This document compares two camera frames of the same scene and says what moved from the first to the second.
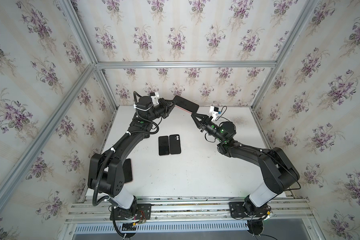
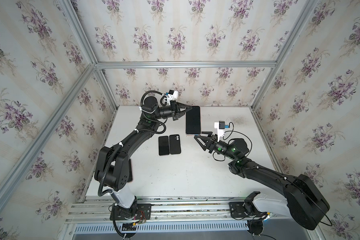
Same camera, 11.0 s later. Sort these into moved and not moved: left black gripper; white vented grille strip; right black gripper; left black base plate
Moved: right black gripper; left black gripper
Not moved: white vented grille strip; left black base plate
